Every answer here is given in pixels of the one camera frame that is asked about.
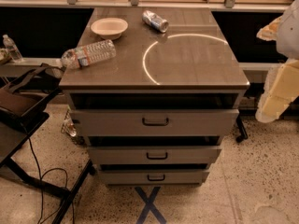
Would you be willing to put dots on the grey drawer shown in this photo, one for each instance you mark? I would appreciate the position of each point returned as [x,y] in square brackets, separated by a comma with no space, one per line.
[150,177]
[208,122]
[154,155]

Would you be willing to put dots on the dark bag with straps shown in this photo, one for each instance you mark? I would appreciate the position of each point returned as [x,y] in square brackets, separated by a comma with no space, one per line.
[18,107]

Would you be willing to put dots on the black side table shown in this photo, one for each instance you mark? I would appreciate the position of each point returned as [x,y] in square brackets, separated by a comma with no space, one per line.
[12,140]

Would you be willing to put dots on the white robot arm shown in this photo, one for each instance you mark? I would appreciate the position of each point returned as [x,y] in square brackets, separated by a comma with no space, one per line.
[281,86]

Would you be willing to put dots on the crushed soda can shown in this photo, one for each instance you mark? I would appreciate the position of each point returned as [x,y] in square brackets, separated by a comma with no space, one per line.
[155,21]

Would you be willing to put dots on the grey drawer cabinet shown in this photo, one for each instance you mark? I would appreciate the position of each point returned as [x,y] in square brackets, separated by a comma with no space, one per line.
[191,66]

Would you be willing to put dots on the white paper bowl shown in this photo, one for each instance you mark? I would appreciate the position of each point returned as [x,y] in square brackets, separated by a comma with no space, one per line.
[109,28]

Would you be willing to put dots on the clear plastic water bottle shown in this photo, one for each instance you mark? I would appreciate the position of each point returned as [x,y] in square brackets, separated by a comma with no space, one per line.
[86,55]

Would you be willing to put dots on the small upright water bottle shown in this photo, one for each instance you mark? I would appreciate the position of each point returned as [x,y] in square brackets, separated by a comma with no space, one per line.
[12,49]

